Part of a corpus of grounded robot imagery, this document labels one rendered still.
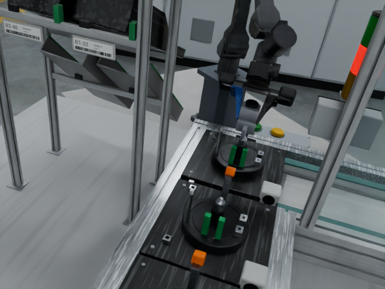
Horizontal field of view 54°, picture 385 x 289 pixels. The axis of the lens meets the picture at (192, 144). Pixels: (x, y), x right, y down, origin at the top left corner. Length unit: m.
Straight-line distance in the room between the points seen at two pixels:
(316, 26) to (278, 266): 3.35
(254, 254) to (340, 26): 3.41
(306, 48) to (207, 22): 1.03
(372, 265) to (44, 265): 0.71
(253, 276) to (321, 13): 3.42
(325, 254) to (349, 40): 3.31
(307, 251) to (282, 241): 0.10
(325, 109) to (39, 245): 0.67
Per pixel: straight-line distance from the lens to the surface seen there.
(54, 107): 1.09
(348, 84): 0.74
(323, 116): 0.77
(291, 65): 4.07
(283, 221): 0.88
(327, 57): 4.09
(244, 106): 0.90
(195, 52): 4.02
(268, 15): 0.99
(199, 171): 0.94
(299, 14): 3.92
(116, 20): 0.76
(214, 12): 3.89
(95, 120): 1.32
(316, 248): 0.92
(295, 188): 1.06
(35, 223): 0.96
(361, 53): 0.72
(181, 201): 0.84
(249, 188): 0.92
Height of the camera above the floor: 1.54
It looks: 33 degrees down
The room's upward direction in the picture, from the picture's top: 9 degrees clockwise
